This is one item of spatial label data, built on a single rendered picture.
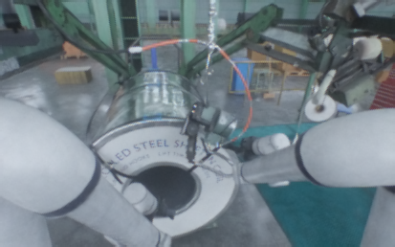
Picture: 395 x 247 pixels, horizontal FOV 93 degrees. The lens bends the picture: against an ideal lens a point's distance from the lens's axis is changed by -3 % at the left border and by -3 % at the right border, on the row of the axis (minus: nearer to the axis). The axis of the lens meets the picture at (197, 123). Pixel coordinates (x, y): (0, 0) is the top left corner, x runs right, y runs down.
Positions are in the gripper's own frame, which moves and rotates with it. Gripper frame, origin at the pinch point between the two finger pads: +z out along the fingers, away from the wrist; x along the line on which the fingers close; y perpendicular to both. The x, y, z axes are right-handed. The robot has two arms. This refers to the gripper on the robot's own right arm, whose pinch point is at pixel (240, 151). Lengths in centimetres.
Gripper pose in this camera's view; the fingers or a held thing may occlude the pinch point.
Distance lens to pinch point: 116.7
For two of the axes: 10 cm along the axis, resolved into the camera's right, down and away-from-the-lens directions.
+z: -3.3, 2.4, 9.1
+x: 2.9, -8.9, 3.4
